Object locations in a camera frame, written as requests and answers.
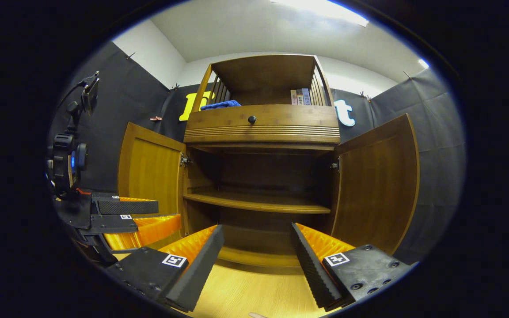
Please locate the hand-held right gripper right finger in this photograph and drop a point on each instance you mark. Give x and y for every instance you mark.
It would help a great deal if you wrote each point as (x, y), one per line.
(309, 269)

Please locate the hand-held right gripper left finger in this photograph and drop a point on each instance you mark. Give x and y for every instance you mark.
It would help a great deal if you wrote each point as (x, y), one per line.
(201, 269)

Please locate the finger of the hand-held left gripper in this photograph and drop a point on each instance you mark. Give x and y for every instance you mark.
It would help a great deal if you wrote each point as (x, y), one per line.
(126, 207)
(113, 224)

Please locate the wooden cabinet door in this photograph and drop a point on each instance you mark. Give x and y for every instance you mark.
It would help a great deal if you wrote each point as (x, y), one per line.
(376, 185)
(150, 168)

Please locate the wooden double-door shoe cabinet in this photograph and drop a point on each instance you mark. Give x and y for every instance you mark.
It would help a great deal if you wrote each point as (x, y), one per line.
(263, 73)

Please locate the wooden inner cabinet shelf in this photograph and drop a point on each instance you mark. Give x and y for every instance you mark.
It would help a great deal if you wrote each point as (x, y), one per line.
(259, 201)

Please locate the wooden cabinet drawer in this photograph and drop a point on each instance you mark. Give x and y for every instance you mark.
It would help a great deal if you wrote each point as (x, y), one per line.
(290, 117)

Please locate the blue folded cloth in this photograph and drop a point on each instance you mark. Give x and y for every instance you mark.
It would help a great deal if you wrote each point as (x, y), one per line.
(220, 105)

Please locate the black round drawer knob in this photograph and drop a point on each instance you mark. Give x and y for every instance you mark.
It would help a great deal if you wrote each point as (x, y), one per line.
(252, 119)

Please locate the black backdrop cloth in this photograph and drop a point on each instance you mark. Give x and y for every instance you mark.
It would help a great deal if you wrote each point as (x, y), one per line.
(440, 176)

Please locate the brown book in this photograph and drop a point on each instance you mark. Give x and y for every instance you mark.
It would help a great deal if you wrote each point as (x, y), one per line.
(300, 97)

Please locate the grey blue book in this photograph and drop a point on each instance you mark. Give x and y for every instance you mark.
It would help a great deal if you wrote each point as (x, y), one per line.
(306, 97)

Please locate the pink book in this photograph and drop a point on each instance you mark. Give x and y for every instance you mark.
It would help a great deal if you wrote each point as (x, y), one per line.
(294, 97)

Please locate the small ceiling light panel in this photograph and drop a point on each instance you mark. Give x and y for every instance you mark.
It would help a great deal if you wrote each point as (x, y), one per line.
(423, 63)

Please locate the large ceiling light panel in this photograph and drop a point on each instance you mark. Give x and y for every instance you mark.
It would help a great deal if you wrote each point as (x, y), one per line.
(320, 9)

